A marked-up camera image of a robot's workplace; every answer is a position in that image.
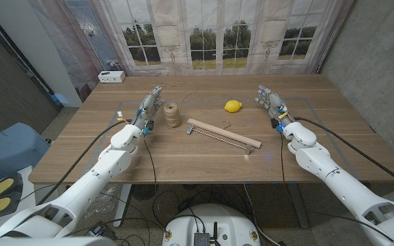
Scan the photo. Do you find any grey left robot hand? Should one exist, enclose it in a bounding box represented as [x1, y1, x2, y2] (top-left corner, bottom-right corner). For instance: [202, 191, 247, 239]
[130, 85, 165, 135]

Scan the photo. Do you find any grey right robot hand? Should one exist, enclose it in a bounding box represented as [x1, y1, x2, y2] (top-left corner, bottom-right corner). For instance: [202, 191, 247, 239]
[254, 85, 295, 133]

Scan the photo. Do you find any jute twine spool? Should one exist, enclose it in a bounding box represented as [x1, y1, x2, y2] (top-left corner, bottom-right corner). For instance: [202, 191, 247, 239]
[163, 102, 183, 129]

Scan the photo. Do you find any wooden hanger with metal clips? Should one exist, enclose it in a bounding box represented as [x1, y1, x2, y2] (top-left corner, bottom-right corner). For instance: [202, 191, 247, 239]
[186, 118, 263, 156]

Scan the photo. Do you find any yellow toy lemon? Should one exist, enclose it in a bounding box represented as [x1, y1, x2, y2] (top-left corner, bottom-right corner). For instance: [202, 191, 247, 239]
[224, 99, 243, 113]

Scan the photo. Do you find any white power box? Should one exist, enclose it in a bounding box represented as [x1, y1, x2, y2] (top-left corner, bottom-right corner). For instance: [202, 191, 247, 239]
[97, 70, 126, 84]

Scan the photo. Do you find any black round floor fan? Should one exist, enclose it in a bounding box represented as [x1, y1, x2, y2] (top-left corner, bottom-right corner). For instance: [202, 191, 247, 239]
[131, 184, 159, 202]

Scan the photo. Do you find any white table leg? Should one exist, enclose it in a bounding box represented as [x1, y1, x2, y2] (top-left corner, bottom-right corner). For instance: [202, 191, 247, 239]
[113, 184, 132, 228]

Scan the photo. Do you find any clear plastic bag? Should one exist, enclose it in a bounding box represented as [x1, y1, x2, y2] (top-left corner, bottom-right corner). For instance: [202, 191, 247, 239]
[83, 184, 122, 219]

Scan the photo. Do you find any printed window backdrop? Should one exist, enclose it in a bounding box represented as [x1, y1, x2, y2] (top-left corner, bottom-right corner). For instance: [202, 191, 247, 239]
[29, 0, 354, 103]

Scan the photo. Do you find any small black floor device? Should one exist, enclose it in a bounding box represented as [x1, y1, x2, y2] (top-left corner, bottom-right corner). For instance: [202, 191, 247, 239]
[89, 221, 115, 240]

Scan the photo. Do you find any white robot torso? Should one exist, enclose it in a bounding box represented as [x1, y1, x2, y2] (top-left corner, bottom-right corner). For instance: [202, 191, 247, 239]
[162, 204, 262, 246]

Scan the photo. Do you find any blue plastic bin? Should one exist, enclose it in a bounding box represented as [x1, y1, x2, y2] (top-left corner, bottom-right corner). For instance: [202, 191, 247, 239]
[0, 122, 51, 178]

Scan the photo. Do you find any black and yellow foot pedal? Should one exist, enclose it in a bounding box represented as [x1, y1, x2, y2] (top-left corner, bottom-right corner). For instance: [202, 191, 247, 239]
[0, 172, 24, 221]

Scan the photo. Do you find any white robot head rim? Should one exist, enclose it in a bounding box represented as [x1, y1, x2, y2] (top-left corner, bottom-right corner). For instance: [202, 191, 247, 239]
[0, 236, 117, 246]

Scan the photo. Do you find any thin black left wrist cable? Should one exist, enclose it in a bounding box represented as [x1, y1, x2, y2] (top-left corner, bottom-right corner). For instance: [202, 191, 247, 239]
[143, 135, 158, 219]

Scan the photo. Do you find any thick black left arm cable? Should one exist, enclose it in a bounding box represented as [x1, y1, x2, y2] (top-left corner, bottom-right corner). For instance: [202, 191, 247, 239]
[36, 118, 132, 206]

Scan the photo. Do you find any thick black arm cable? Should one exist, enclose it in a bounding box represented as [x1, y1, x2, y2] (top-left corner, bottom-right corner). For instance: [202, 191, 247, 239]
[294, 116, 394, 193]
[36, 118, 132, 206]

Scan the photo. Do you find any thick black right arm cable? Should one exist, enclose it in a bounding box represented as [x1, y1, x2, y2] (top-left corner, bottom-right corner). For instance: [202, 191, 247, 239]
[294, 116, 394, 193]

